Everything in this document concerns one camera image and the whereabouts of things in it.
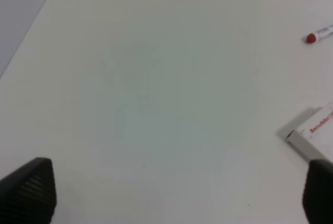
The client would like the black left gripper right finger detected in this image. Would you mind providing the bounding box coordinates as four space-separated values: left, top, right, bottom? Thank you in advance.
302 159 332 223

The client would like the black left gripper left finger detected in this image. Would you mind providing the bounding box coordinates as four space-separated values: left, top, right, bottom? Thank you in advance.
1 157 57 223

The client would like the red capped white marker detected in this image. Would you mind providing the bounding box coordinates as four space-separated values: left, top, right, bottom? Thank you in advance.
305 25 333 44

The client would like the white flat cardboard box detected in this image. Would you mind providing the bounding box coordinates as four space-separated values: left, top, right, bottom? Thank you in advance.
286 103 332 162

